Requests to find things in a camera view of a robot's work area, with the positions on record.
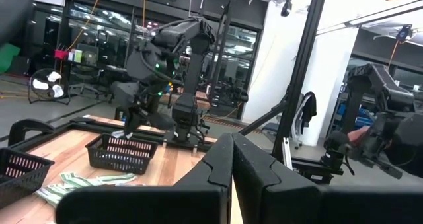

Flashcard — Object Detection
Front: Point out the pink soft object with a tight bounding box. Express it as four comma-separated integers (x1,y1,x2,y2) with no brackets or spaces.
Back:
348,126,371,145

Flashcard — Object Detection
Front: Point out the black upright frame post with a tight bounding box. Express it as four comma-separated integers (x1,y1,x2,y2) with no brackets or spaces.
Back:
272,0,330,162

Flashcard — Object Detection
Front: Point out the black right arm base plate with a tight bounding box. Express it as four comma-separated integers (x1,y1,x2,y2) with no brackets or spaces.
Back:
163,136,212,149

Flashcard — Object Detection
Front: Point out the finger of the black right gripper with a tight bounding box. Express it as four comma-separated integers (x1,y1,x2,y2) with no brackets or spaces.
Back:
124,107,136,135
131,108,146,135

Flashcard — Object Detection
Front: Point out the black diagonal frame brace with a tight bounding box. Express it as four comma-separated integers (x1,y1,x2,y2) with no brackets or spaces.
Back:
237,98,288,136

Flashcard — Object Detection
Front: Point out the white blue alcohol pad packet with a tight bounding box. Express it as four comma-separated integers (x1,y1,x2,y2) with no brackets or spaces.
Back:
111,129,134,139

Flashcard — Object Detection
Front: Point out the green white box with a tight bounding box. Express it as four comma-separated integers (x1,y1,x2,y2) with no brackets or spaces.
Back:
67,48,83,63

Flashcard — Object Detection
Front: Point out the green panel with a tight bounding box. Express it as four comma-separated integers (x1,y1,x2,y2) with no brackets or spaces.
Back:
0,42,21,75

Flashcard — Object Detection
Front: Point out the black table clamp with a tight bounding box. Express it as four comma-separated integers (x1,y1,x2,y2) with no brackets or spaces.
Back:
8,118,56,147

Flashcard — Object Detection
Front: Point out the metal shelf with blue bins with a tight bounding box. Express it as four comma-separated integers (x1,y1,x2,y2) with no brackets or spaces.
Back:
336,98,374,129

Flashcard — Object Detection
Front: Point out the black wall camera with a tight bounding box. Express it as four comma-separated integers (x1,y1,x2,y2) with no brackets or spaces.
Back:
280,0,293,17

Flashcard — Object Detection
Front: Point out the black slotted plastic basket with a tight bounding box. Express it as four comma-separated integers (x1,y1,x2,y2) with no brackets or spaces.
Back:
85,133,159,175
0,147,56,209

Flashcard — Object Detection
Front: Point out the black office chair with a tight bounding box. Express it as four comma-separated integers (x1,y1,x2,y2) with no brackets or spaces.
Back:
71,44,102,99

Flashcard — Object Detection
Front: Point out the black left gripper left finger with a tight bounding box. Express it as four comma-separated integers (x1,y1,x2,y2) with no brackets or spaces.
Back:
171,133,236,188

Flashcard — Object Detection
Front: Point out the black floor fan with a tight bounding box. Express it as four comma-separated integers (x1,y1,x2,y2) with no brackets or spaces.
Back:
28,68,71,105

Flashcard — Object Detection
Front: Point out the black labelled equipment base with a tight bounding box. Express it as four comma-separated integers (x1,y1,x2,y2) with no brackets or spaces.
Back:
290,157,334,185

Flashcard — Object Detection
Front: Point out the silver aluminium bracket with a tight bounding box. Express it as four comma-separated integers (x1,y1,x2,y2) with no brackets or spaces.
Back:
281,137,293,170

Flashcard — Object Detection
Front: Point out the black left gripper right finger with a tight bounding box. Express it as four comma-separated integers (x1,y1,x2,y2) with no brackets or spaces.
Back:
233,133,321,224

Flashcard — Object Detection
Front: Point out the black jacket on chair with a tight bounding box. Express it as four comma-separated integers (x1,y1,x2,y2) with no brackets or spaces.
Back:
299,91,317,126

